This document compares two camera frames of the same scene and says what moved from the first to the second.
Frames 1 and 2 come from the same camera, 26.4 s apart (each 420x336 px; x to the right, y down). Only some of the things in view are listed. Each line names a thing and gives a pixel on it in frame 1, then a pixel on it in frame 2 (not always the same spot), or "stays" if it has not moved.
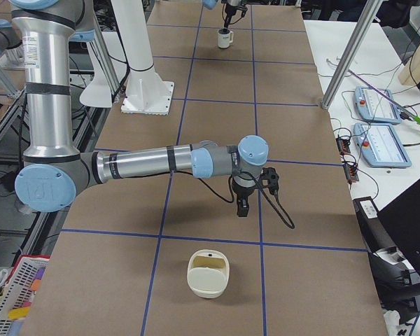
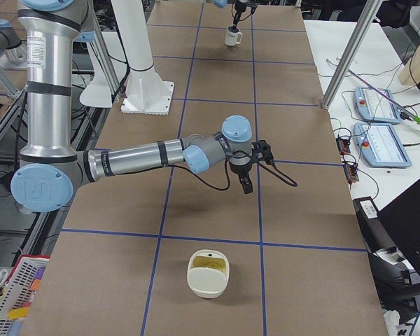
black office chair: [395, 279] stays
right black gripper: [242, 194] to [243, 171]
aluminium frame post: [351, 52] stays
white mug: [225, 36] to [232, 38]
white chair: [99, 94] stays
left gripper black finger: [229, 14] to [240, 8]
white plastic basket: [8, 316] stays
